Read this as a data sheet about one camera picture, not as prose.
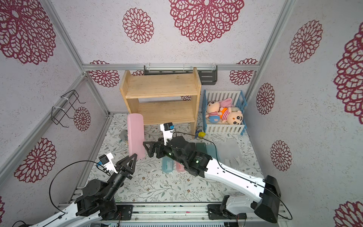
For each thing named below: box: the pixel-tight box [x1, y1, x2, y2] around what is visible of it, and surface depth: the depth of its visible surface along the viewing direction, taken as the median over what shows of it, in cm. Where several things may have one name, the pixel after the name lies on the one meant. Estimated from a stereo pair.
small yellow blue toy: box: [195, 130, 207, 138], surface depth 105 cm
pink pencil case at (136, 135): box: [127, 113, 146, 160], surface depth 65 cm
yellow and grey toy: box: [119, 129, 129, 142], surface depth 102 cm
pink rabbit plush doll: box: [205, 97, 234, 123], surface depth 108 cm
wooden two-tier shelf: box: [119, 67, 202, 138], surface depth 81 cm
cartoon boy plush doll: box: [220, 106, 244, 125], surface depth 104 cm
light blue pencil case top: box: [161, 155, 175, 173], surface depth 91 cm
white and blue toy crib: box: [201, 89, 248, 136], surface depth 110 cm
